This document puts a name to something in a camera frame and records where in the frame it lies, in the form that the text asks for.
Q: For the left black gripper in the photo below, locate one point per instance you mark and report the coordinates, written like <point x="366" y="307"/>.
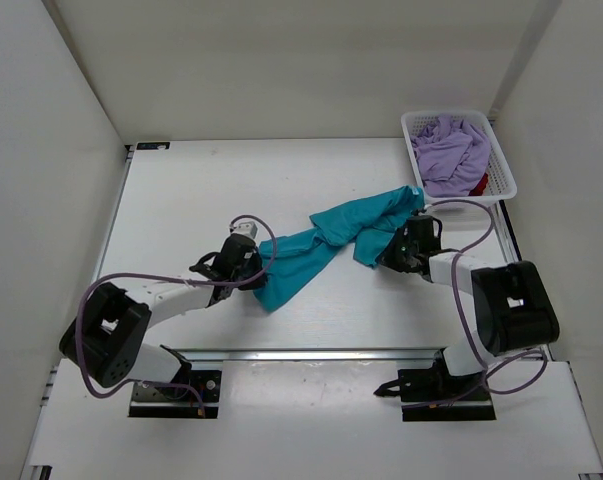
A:
<point x="253" y="284"/>

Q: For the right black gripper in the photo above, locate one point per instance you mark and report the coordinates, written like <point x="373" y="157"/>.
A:
<point x="389" y="259"/>

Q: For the teal t-shirt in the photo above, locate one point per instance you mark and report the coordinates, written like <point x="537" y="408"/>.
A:
<point x="367" y="223"/>

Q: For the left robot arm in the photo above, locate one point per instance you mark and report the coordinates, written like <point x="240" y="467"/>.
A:
<point x="106" y="339"/>

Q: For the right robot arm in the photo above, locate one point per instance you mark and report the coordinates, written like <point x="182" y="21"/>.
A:
<point x="512" y="310"/>

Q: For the red garment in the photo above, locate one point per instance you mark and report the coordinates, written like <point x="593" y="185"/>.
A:
<point x="480" y="187"/>

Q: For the lavender t-shirt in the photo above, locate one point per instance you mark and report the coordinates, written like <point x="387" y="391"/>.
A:
<point x="451" y="156"/>

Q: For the white plastic basket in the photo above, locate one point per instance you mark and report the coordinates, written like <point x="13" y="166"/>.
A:
<point x="501" y="185"/>

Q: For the black label sticker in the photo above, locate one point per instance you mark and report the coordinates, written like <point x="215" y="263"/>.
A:
<point x="153" y="146"/>

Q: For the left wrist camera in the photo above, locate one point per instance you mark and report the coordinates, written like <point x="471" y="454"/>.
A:
<point x="246" y="228"/>

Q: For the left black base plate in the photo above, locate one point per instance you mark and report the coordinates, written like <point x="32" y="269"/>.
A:
<point x="180" y="403"/>

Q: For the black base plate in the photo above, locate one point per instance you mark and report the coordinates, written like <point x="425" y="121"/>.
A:
<point x="180" y="403"/>
<point x="427" y="397"/>

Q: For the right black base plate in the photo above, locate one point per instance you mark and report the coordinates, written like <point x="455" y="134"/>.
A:
<point x="427" y="397"/>

